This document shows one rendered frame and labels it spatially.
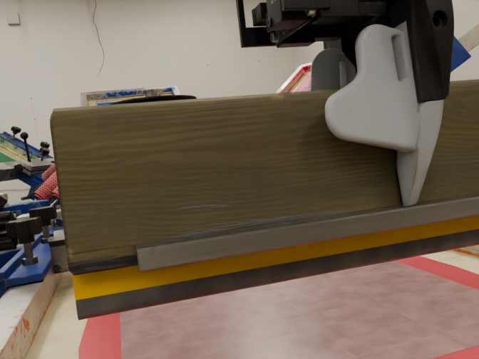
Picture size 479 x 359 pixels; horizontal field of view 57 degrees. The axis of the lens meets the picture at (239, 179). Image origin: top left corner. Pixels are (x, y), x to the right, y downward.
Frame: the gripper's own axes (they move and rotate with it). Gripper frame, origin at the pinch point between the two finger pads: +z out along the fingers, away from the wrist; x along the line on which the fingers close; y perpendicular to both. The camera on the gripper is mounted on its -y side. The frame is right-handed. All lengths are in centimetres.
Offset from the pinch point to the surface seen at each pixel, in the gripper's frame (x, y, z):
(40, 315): -30.1, 25.2, 13.2
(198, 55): -459, -88, -107
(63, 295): -39.6, 23.9, 14.1
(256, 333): -14.8, 5.1, 13.9
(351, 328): -11.2, -2.4, 13.8
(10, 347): -16.7, 25.2, 11.3
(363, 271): -24.5, -11.9, 13.8
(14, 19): -455, 89, -150
